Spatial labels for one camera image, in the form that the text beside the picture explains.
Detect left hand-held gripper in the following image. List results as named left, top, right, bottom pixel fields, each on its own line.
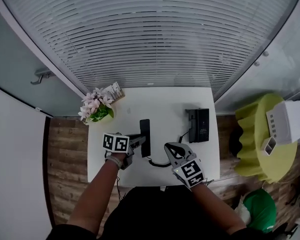
left=101, top=132, right=146, bottom=171

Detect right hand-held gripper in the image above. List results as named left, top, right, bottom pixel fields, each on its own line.
left=164, top=142, right=207, bottom=190

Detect black telephone handset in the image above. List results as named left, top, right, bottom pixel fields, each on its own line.
left=139, top=118, right=152, bottom=158

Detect black telephone base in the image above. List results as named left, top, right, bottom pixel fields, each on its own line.
left=184, top=107, right=210, bottom=144

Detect person's right forearm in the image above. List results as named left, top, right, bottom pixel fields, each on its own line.
left=190, top=182, right=248, bottom=236

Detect person's left forearm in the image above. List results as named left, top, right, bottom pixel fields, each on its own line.
left=68, top=158, right=122, bottom=235

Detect white table top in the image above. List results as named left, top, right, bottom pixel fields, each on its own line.
left=86, top=85, right=221, bottom=188

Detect person's left hand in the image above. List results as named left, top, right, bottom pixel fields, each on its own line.
left=109, top=152, right=127, bottom=162

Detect small printed card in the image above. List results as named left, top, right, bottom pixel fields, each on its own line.
left=102, top=81, right=126, bottom=102

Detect pink flowers in lime pot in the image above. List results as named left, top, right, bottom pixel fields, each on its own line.
left=77, top=87, right=115, bottom=126

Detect person's black shirt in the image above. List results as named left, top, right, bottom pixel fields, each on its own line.
left=45, top=184, right=268, bottom=240

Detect lime green round stool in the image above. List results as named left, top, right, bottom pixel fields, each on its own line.
left=233, top=92, right=299, bottom=184

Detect small white open tube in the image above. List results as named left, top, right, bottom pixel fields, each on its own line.
left=260, top=135, right=279, bottom=157

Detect white bag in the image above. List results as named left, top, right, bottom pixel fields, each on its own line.
left=234, top=195, right=252, bottom=225

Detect green bag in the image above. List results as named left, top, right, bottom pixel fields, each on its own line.
left=241, top=188, right=278, bottom=234

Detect white window blinds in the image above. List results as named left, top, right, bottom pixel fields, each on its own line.
left=0, top=0, right=300, bottom=101

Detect white cardboard box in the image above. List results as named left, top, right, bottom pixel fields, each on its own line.
left=265, top=99, right=300, bottom=144

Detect frosted glass door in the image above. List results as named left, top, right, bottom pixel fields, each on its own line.
left=0, top=0, right=90, bottom=117

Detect black coiled phone cord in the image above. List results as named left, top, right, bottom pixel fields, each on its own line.
left=148, top=130, right=191, bottom=168

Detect metal door handle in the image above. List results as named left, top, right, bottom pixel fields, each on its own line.
left=30, top=68, right=53, bottom=86

